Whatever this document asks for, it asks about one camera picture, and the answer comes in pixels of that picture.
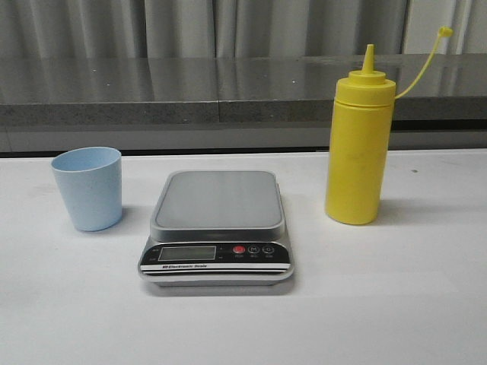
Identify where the yellow squeeze bottle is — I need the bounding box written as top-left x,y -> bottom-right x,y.
325,27 -> 454,225

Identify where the light blue plastic cup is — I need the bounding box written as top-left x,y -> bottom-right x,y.
51,147 -> 123,231

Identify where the silver electronic kitchen scale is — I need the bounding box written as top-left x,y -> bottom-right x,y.
138,170 -> 294,287

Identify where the grey stone counter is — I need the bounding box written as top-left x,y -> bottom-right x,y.
1,54 -> 486,157

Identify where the grey curtain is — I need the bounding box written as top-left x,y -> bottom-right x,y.
1,1 -> 486,59

